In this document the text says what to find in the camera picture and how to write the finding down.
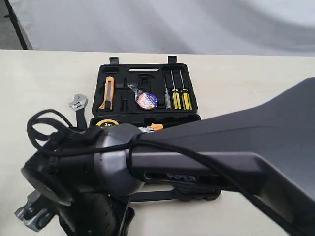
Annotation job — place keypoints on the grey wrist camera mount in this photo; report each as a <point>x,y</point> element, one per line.
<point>37,211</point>

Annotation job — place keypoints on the yellow black screwdriver left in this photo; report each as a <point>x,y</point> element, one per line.
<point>175,94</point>

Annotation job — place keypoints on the black plastic tool case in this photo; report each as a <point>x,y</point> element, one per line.
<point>131,97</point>

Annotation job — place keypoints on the orange utility knife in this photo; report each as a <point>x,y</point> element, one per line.
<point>108,94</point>

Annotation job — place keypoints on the yellow tape measure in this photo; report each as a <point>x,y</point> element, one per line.
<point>106,123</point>

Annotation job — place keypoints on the clear handle tester screwdriver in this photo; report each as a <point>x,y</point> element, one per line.
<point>167,97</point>

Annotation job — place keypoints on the black metal stand post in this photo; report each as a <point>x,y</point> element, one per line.
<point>14,21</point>

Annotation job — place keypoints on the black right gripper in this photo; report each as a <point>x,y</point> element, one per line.
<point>96,215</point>

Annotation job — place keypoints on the black electrical tape roll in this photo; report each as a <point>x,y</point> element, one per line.
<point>144,100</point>

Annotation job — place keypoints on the yellow black screwdriver right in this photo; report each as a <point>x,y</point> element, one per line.
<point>185,95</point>

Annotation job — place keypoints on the pliers with orange handles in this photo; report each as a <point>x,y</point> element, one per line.
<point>153,127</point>

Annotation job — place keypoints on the yellow black screwdriver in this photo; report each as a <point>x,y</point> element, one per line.
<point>185,95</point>
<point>175,94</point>

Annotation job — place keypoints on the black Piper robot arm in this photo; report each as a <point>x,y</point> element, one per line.
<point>266,153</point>

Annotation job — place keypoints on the adjustable wrench black handle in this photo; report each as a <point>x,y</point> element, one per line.
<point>78,106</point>

